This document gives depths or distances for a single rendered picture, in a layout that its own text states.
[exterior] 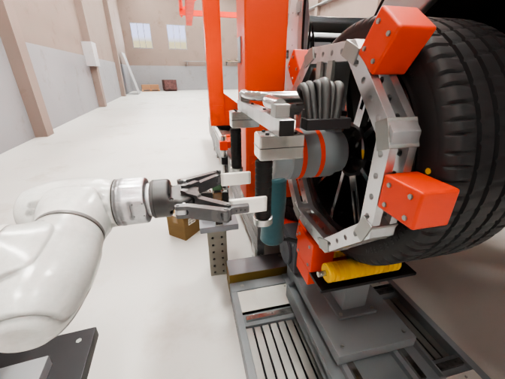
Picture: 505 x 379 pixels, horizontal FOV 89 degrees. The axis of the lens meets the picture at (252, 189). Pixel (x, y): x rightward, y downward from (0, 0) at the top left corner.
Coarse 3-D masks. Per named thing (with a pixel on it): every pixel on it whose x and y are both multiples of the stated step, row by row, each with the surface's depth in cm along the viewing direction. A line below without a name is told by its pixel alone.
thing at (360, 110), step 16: (352, 80) 82; (400, 80) 53; (352, 96) 89; (352, 112) 75; (352, 128) 77; (368, 128) 69; (352, 144) 80; (368, 144) 68; (352, 160) 81; (368, 160) 67; (336, 176) 99; (352, 176) 75; (368, 176) 68; (320, 192) 95; (336, 192) 96; (352, 192) 76; (336, 208) 87; (352, 208) 76; (336, 224) 83; (352, 224) 81
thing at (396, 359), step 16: (288, 288) 117; (304, 304) 111; (304, 320) 101; (304, 336) 102; (320, 336) 97; (320, 352) 89; (400, 352) 89; (416, 352) 91; (320, 368) 90; (336, 368) 86; (352, 368) 83; (368, 368) 86; (384, 368) 86; (400, 368) 86; (416, 368) 83; (432, 368) 86
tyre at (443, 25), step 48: (432, 48) 46; (480, 48) 48; (432, 96) 46; (480, 96) 44; (432, 144) 46; (480, 144) 44; (480, 192) 47; (384, 240) 61; (432, 240) 52; (480, 240) 58
